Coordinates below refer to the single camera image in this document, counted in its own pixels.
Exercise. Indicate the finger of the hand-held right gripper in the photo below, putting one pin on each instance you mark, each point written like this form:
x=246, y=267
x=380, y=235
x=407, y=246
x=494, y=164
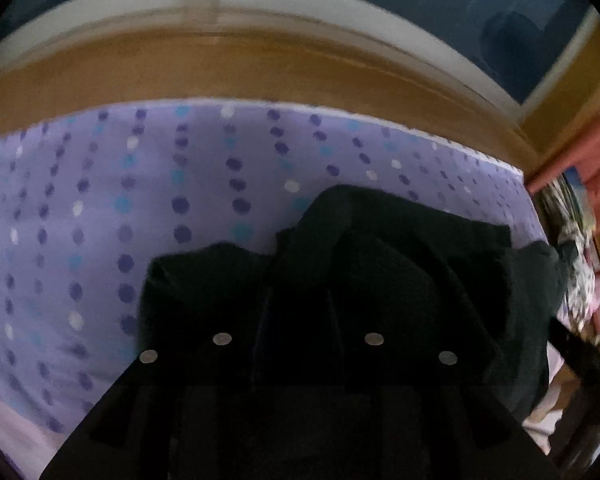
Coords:
x=577, y=355

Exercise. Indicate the white patterned garment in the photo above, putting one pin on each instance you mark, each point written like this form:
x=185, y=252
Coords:
x=572, y=255

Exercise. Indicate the red patterned curtain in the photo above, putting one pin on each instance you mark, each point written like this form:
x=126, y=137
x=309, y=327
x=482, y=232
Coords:
x=597, y=160

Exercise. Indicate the dark green pants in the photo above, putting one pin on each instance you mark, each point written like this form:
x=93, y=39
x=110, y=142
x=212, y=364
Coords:
x=405, y=270

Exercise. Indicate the wooden window sill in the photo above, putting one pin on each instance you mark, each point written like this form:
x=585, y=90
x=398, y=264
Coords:
x=230, y=70

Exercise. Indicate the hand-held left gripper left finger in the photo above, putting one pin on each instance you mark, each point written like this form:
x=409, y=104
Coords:
x=250, y=355

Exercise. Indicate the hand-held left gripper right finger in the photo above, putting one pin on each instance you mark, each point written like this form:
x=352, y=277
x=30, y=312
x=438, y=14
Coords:
x=345, y=355

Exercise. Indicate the purple dotted bedsheet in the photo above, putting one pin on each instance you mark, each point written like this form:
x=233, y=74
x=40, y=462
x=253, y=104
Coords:
x=105, y=220

